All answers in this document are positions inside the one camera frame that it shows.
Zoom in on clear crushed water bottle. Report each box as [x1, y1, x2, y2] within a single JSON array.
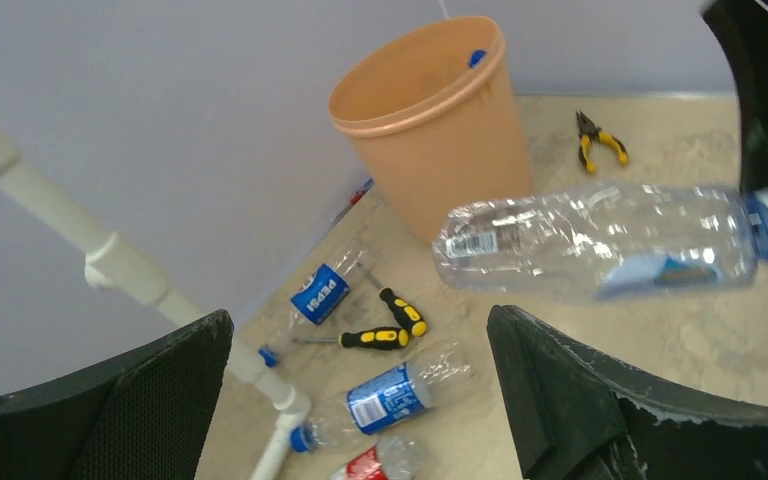
[[432, 182, 768, 302]]

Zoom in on white PVC pipe frame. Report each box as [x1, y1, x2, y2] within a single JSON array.
[[0, 129, 311, 479]]

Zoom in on orange plastic bin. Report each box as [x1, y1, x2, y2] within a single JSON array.
[[328, 16, 532, 243]]

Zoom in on small red cap bottle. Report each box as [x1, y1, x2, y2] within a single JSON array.
[[327, 435, 428, 480]]

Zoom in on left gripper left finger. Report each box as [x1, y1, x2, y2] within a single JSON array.
[[0, 310, 234, 479]]

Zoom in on yellow black screwdriver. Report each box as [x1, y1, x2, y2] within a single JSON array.
[[358, 263, 428, 337], [292, 327, 410, 351]]

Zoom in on right yellow black screwdriver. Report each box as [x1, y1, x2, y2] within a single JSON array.
[[358, 263, 428, 337]]

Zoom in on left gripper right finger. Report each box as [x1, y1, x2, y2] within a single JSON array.
[[486, 305, 768, 479]]

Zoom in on yellow handled pliers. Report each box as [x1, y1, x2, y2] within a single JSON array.
[[576, 111, 630, 174]]

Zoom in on pepsi bottle blue label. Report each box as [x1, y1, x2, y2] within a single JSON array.
[[468, 49, 487, 69], [289, 341, 475, 455], [256, 241, 379, 369]]

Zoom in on left yellow black screwdriver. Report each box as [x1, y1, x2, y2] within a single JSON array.
[[292, 327, 410, 351]]

